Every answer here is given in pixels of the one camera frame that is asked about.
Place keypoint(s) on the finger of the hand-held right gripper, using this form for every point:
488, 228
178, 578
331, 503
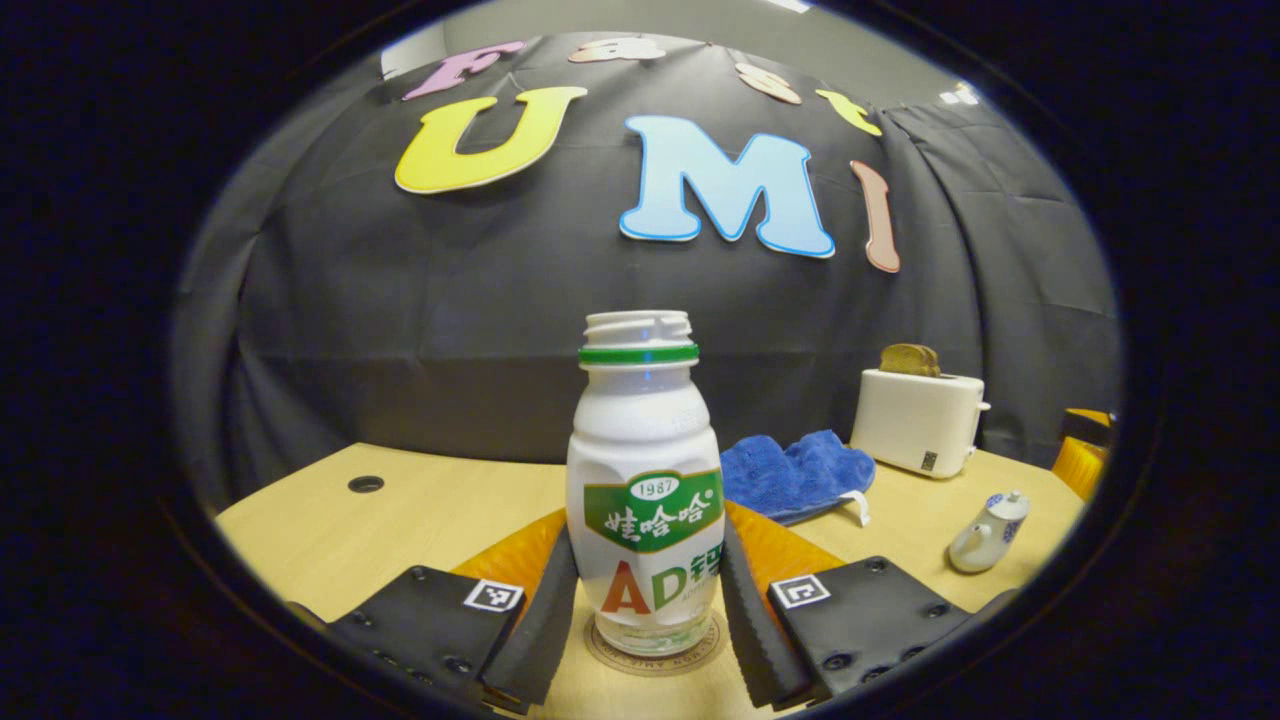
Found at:
1080, 465

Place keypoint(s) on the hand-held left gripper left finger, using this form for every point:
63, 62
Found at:
540, 640

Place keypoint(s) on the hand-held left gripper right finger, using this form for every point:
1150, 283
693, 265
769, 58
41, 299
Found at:
750, 640

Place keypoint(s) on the round brown coaster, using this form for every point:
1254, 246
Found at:
655, 665

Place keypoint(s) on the white water bottle green label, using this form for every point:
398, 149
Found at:
645, 440

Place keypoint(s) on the white toaster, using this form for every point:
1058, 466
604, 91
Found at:
915, 425

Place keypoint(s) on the blue cloth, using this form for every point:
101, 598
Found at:
795, 475

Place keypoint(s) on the brown toast slice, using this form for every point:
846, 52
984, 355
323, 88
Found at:
908, 360

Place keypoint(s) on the black backdrop cloth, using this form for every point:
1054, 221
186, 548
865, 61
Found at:
450, 330

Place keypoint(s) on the small ceiling light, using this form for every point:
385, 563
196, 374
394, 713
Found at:
958, 95

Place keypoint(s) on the large ceiling light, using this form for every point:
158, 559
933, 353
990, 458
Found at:
790, 4

